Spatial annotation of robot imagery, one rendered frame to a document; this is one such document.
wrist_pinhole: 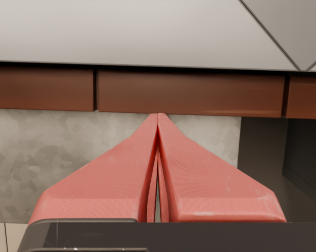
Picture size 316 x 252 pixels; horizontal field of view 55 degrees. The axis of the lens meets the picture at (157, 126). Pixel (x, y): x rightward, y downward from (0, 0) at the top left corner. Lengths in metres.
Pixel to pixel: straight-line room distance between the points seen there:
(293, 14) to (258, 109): 0.09
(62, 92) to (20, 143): 0.20
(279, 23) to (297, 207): 1.12
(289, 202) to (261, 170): 0.17
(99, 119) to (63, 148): 0.07
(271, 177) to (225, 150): 0.81
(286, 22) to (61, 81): 0.20
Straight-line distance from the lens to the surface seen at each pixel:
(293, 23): 0.27
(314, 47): 0.28
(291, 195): 1.32
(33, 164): 0.49
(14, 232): 1.06
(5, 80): 0.32
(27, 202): 0.52
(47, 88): 0.31
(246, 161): 1.21
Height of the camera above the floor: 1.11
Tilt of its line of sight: 80 degrees down
